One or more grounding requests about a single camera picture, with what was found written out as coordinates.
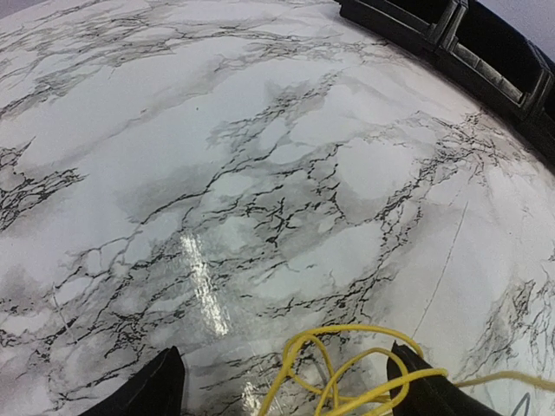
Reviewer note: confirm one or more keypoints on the black compartment tray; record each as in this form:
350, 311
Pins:
472, 46

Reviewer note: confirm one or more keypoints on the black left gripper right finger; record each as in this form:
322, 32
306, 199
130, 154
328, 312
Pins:
432, 395

